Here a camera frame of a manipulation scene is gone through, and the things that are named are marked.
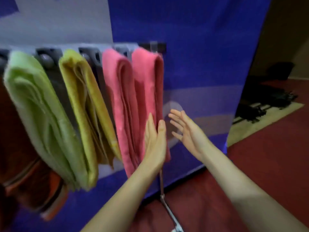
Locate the person's right hand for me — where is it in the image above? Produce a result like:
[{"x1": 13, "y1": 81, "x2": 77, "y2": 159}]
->
[{"x1": 168, "y1": 109, "x2": 211, "y2": 161}]

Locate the bright yellow towel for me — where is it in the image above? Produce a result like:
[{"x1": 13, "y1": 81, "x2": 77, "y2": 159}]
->
[{"x1": 59, "y1": 49, "x2": 122, "y2": 170}]

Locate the orange towel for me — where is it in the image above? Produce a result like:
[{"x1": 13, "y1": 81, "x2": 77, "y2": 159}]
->
[{"x1": 0, "y1": 77, "x2": 70, "y2": 221}]

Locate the grey clip hook bar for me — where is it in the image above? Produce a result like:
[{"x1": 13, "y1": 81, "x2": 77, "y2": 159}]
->
[{"x1": 0, "y1": 44, "x2": 138, "y2": 70}]

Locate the pink towel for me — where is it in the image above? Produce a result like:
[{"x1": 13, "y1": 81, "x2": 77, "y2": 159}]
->
[
  {"x1": 101, "y1": 48, "x2": 143, "y2": 179},
  {"x1": 131, "y1": 47, "x2": 171, "y2": 165}
]

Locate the person's left hand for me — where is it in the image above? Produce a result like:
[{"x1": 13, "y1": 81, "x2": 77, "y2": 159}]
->
[{"x1": 142, "y1": 112, "x2": 167, "y2": 171}]

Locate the chrome metal rack frame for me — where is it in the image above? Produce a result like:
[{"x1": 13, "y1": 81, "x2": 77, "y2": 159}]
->
[{"x1": 0, "y1": 42, "x2": 184, "y2": 232}]

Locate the person's left forearm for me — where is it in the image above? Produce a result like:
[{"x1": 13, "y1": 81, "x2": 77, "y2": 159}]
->
[{"x1": 81, "y1": 159, "x2": 160, "y2": 232}]

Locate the light green towel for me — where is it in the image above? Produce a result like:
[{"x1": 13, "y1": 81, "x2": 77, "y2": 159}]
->
[{"x1": 3, "y1": 50, "x2": 99, "y2": 191}]

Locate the person's right forearm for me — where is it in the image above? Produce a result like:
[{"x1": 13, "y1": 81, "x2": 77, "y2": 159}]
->
[{"x1": 197, "y1": 144, "x2": 309, "y2": 232}]

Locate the blue printed banner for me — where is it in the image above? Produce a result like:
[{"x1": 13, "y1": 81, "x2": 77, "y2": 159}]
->
[{"x1": 0, "y1": 0, "x2": 273, "y2": 232}]

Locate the black floor equipment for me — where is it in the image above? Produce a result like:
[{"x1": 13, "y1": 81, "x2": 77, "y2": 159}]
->
[{"x1": 233, "y1": 61, "x2": 299, "y2": 125}]

